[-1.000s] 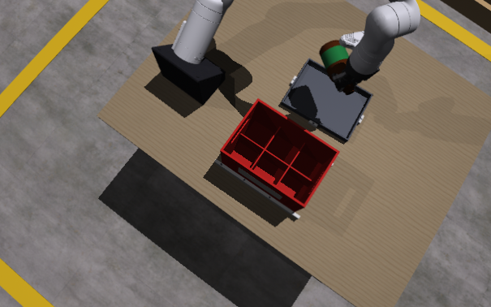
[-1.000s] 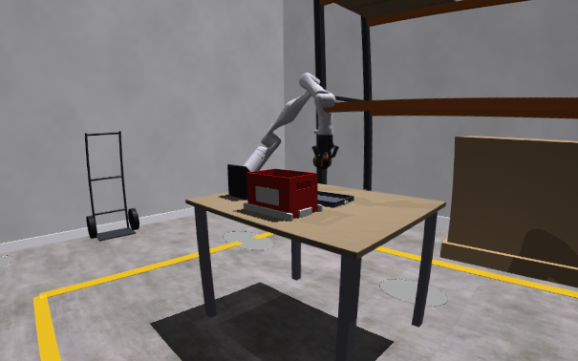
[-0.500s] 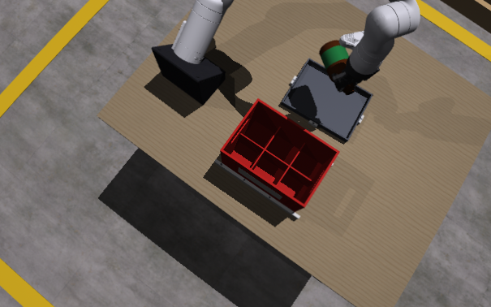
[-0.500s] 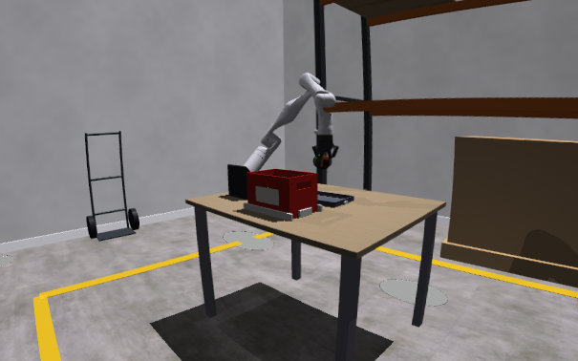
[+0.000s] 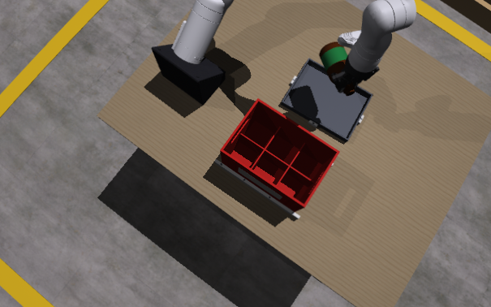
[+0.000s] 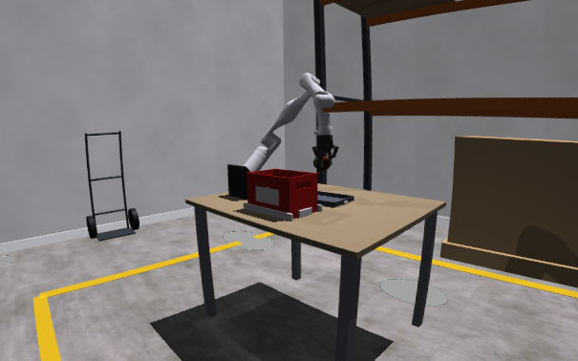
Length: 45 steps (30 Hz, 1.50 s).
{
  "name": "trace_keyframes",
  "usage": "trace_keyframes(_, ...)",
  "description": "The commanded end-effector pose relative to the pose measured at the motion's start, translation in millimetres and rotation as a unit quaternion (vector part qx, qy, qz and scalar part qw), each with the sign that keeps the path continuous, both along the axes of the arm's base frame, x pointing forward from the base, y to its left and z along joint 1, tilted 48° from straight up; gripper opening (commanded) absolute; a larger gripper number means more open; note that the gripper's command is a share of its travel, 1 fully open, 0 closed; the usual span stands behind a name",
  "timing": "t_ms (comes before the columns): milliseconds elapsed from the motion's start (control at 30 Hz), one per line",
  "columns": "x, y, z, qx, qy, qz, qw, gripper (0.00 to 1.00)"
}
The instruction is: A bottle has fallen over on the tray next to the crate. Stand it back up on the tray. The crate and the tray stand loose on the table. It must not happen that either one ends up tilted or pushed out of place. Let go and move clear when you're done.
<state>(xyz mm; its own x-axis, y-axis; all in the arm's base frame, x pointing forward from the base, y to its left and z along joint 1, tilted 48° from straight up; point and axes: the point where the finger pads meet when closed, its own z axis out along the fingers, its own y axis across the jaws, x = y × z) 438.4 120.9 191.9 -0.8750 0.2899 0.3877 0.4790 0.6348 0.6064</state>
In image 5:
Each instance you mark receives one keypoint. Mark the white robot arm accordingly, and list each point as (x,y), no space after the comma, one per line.
(380,17)

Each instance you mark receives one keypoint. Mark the red divided crate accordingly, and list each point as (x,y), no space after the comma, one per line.
(278,156)

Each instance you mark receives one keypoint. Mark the brown bottle with green label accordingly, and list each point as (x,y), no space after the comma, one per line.
(333,57)

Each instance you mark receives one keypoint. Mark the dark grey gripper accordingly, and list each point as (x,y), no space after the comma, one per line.
(349,74)

